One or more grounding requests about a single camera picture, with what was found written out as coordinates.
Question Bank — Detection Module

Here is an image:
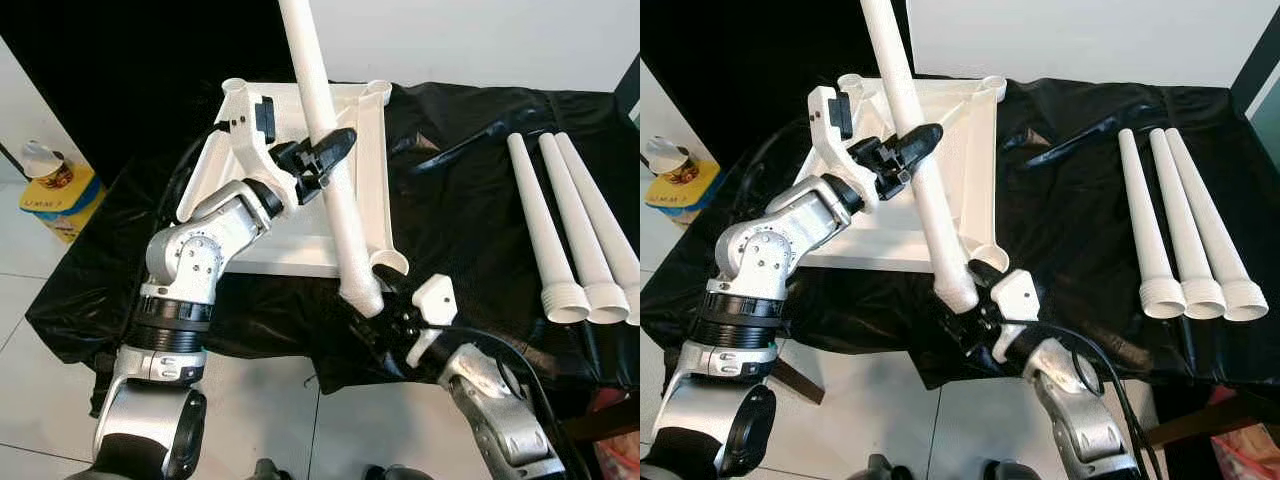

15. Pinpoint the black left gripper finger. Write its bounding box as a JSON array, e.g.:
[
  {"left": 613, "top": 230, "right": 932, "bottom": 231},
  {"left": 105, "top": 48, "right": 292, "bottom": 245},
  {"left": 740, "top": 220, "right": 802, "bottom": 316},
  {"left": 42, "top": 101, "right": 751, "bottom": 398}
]
[
  {"left": 890, "top": 123, "right": 944, "bottom": 173},
  {"left": 303, "top": 127, "right": 359, "bottom": 179}
]

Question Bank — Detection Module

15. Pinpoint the white plastic table top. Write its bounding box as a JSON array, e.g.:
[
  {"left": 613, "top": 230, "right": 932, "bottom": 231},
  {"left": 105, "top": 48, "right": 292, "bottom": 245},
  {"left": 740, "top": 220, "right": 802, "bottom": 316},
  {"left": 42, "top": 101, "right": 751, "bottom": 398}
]
[
  {"left": 795, "top": 73, "right": 1011, "bottom": 273},
  {"left": 175, "top": 77, "right": 411, "bottom": 280}
]

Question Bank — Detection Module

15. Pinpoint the white plastic table leg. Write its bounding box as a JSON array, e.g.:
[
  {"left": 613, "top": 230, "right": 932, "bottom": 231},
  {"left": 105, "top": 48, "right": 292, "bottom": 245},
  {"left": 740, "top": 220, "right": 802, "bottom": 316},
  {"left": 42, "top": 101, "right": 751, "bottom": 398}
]
[
  {"left": 276, "top": 0, "right": 388, "bottom": 320},
  {"left": 538, "top": 131, "right": 631, "bottom": 326},
  {"left": 507, "top": 133, "right": 592, "bottom": 325},
  {"left": 1148, "top": 128, "right": 1227, "bottom": 321},
  {"left": 862, "top": 0, "right": 983, "bottom": 314},
  {"left": 1117, "top": 129, "right": 1187, "bottom": 320},
  {"left": 1163, "top": 127, "right": 1270, "bottom": 323},
  {"left": 553, "top": 131, "right": 641, "bottom": 326}
]

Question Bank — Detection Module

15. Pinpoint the black plastic table cover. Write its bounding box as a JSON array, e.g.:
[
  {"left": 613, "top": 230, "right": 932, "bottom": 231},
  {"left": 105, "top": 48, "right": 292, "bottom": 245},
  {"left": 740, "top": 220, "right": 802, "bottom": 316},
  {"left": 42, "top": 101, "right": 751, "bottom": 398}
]
[
  {"left": 25, "top": 80, "right": 641, "bottom": 401},
  {"left": 640, "top": 78, "right": 1280, "bottom": 401}
]

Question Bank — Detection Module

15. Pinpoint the yellow and blue box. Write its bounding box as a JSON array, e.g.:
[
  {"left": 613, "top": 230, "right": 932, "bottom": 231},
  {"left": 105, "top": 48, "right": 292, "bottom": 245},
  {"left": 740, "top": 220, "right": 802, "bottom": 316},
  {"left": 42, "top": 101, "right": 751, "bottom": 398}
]
[
  {"left": 18, "top": 165, "right": 106, "bottom": 244},
  {"left": 645, "top": 160, "right": 723, "bottom": 226}
]

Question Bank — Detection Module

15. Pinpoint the pink shopping bag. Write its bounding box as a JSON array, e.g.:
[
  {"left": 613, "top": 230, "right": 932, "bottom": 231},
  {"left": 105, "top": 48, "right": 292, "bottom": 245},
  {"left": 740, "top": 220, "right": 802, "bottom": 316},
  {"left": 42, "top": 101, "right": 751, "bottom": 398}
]
[
  {"left": 1205, "top": 385, "right": 1280, "bottom": 480},
  {"left": 595, "top": 430, "right": 641, "bottom": 480}
]

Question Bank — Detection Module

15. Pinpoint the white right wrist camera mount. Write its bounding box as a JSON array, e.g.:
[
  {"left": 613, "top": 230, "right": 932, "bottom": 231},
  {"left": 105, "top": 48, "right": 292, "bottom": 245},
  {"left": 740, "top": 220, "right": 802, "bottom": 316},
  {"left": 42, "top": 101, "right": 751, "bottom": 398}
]
[
  {"left": 988, "top": 268, "right": 1043, "bottom": 363},
  {"left": 405, "top": 274, "right": 459, "bottom": 369}
]

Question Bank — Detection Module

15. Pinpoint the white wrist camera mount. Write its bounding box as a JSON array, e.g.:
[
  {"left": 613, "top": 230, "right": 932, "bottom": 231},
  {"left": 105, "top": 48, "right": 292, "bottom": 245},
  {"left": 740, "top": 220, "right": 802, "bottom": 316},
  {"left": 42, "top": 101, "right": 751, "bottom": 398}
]
[
  {"left": 405, "top": 274, "right": 459, "bottom": 369},
  {"left": 988, "top": 268, "right": 1043, "bottom": 363},
  {"left": 213, "top": 90, "right": 301, "bottom": 196},
  {"left": 805, "top": 85, "right": 881, "bottom": 191}
]

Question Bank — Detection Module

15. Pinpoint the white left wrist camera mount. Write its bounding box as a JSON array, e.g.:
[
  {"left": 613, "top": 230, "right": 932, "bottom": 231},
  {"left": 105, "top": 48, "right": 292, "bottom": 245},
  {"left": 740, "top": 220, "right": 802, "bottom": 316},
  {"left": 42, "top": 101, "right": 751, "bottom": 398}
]
[
  {"left": 213, "top": 90, "right": 301, "bottom": 196},
  {"left": 805, "top": 85, "right": 881, "bottom": 191}
]

